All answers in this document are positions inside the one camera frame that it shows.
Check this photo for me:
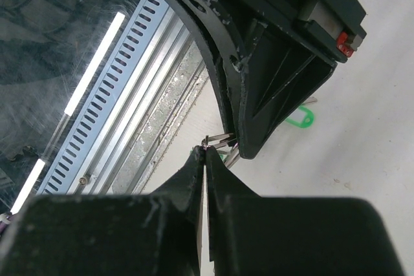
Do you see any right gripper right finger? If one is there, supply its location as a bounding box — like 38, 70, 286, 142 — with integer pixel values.
205, 147, 404, 275

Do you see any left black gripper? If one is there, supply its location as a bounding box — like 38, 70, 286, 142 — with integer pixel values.
165, 0, 366, 160

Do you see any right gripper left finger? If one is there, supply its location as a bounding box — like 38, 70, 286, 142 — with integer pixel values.
1, 146, 205, 275

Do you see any silver keyring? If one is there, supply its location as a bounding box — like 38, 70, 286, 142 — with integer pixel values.
201, 133, 241, 169

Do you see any aluminium mounting rail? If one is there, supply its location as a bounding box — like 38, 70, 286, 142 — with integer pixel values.
69, 8, 208, 195

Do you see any grey slotted cable duct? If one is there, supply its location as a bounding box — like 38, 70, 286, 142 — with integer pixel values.
38, 0, 168, 195

